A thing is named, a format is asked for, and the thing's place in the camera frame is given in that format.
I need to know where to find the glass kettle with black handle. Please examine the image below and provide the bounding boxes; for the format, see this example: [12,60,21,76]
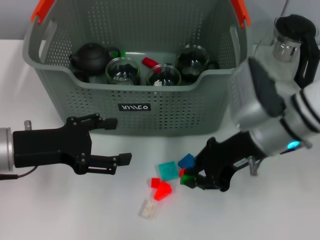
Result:
[252,13,320,88]

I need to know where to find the black clay teapot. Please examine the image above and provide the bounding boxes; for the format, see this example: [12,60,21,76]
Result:
[68,42,118,76]

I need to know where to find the orange sloped toy brick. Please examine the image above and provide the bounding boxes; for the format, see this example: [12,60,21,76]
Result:
[153,181,173,202]

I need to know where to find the glass teacup with black base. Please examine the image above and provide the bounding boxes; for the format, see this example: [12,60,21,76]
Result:
[174,44,220,82]
[104,57,141,86]
[146,63,181,86]

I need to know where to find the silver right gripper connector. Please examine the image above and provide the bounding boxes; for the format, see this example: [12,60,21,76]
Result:
[248,157,258,177]

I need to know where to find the dark red toy brick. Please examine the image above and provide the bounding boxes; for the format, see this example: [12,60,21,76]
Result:
[141,56,158,69]

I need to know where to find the teal toy plate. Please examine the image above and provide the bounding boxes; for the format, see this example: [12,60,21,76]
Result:
[158,161,180,181]

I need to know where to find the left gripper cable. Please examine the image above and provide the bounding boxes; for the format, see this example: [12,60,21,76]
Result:
[0,166,38,181]

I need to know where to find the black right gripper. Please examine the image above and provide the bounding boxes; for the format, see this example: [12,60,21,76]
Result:
[184,132,263,192]

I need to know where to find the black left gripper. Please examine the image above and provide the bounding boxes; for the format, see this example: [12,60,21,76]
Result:
[12,112,133,176]

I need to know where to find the black brand label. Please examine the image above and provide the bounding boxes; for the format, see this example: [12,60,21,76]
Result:
[117,103,152,112]

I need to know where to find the blue toy plate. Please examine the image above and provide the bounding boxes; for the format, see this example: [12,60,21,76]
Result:
[177,153,196,168]

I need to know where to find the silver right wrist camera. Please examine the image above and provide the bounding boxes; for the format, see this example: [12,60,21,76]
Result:
[229,57,286,131]

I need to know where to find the orange basket handle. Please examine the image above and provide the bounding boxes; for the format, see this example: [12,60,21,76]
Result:
[30,0,56,25]
[229,0,251,28]

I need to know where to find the grey perforated storage basket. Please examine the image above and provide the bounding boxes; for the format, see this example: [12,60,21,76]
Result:
[22,0,252,137]

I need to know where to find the clear beige toy brick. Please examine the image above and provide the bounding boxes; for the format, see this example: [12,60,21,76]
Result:
[138,199,160,220]

